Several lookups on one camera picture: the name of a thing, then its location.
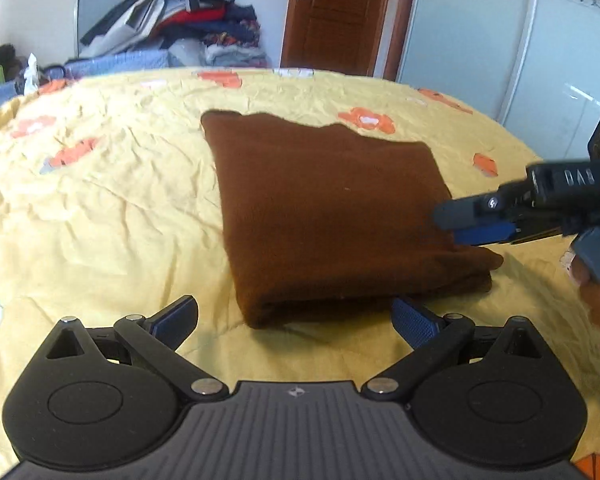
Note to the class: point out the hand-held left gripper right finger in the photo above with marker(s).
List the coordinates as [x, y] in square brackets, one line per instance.
[412, 322]

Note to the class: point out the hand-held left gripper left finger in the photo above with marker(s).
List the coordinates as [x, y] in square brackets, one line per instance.
[177, 317]

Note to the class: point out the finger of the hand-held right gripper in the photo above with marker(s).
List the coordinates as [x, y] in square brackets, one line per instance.
[467, 210]
[485, 235]

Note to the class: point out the brown knit garment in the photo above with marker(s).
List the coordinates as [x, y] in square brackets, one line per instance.
[330, 210]

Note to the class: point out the pile of clothes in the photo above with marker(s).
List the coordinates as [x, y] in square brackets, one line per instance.
[190, 15]

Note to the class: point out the yellow floral blanket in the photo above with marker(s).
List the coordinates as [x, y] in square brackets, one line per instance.
[105, 210]

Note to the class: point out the frosted sliding wardrobe door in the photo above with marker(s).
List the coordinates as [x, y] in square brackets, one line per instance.
[470, 50]

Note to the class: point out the brown wooden door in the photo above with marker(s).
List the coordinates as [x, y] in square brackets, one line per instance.
[340, 15]

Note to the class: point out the blue quilted mat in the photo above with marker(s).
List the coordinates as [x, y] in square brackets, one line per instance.
[110, 64]

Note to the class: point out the white tissue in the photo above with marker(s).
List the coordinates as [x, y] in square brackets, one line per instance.
[31, 75]

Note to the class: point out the dark fuzzy object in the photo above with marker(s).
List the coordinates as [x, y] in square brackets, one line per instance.
[2, 60]

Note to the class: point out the grey leaning panel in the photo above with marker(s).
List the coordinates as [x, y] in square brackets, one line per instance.
[97, 12]

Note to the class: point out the wooden wardrobe frame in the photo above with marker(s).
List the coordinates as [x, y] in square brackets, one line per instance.
[402, 20]

